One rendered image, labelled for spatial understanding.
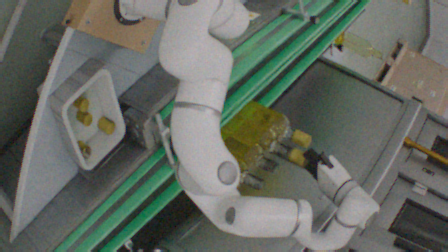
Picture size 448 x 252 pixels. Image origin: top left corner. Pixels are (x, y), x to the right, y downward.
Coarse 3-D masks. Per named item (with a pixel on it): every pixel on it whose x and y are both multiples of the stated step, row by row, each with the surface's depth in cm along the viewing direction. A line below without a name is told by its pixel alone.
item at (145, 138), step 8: (128, 112) 135; (136, 112) 134; (128, 120) 135; (136, 120) 132; (128, 128) 138; (136, 128) 135; (136, 136) 136; (144, 136) 134; (152, 136) 137; (144, 144) 137; (152, 144) 138
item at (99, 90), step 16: (96, 80) 126; (96, 96) 130; (112, 96) 126; (64, 112) 113; (96, 112) 133; (112, 112) 131; (80, 128) 129; (96, 128) 135; (96, 144) 132; (112, 144) 132; (80, 160) 124; (96, 160) 129
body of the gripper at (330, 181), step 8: (336, 160) 127; (320, 168) 127; (328, 168) 125; (336, 168) 124; (344, 168) 124; (320, 176) 128; (328, 176) 124; (336, 176) 123; (344, 176) 122; (320, 184) 130; (328, 184) 125; (336, 184) 122; (344, 184) 122; (328, 192) 127; (336, 192) 122
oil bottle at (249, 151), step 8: (224, 128) 144; (224, 136) 142; (232, 136) 142; (240, 136) 141; (224, 144) 140; (232, 144) 140; (240, 144) 139; (248, 144) 139; (256, 144) 139; (232, 152) 139; (240, 152) 137; (248, 152) 137; (256, 152) 137; (248, 160) 137; (256, 160) 137; (248, 168) 139; (256, 168) 139
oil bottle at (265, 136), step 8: (232, 120) 146; (240, 120) 145; (248, 120) 145; (232, 128) 144; (240, 128) 143; (248, 128) 143; (256, 128) 143; (264, 128) 142; (248, 136) 141; (256, 136) 141; (264, 136) 140; (272, 136) 140; (264, 144) 139; (264, 152) 141
